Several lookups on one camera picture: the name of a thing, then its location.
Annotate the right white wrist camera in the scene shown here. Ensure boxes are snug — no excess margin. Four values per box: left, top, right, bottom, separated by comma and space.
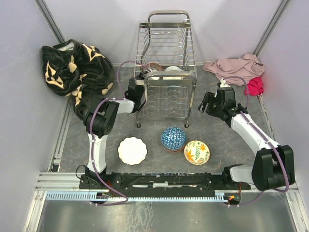
217, 79, 230, 88

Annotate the aluminium frame rail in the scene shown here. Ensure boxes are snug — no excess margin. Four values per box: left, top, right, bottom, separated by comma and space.
23, 157, 309, 232

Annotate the magenta cloth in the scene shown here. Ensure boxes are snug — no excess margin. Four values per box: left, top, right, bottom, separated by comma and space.
244, 77, 264, 96

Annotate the stainless steel dish rack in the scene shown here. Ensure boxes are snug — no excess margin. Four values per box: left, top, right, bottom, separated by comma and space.
134, 10, 197, 128

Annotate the black and cream blanket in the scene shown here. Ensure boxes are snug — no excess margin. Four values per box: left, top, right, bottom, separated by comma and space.
42, 39, 115, 120

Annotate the dusty pink cloth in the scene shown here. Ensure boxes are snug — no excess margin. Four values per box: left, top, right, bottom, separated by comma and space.
203, 54, 265, 86

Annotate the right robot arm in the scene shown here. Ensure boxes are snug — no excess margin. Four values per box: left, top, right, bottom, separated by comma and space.
198, 87, 295, 192

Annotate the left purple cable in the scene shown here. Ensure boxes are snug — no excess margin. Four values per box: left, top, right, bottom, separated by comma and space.
88, 60, 145, 207

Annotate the white scalloped bowl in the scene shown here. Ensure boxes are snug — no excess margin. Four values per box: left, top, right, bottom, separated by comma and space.
118, 137, 148, 165

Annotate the plain white bowl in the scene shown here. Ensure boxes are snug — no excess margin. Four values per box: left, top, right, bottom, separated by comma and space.
165, 66, 181, 71

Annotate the light blue cable duct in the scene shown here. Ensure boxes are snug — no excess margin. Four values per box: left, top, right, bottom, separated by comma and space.
45, 188, 239, 202

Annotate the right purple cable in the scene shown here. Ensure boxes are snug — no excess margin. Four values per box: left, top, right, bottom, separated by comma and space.
219, 76, 290, 208

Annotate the purple cable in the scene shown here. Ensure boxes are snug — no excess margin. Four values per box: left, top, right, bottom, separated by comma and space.
88, 60, 145, 207
219, 76, 290, 208

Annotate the yellow floral bowl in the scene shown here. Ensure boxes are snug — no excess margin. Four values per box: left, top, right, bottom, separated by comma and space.
183, 140, 211, 165

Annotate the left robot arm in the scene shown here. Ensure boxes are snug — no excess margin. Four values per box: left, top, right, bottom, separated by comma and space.
83, 77, 145, 189

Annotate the blue triangle patterned bowl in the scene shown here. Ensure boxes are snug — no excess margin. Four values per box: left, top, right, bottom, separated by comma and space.
161, 127, 186, 149

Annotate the red patterned bowl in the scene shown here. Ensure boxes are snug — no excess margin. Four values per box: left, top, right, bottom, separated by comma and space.
143, 62, 163, 72

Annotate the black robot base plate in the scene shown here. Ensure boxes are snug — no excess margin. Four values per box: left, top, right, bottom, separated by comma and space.
79, 173, 251, 196

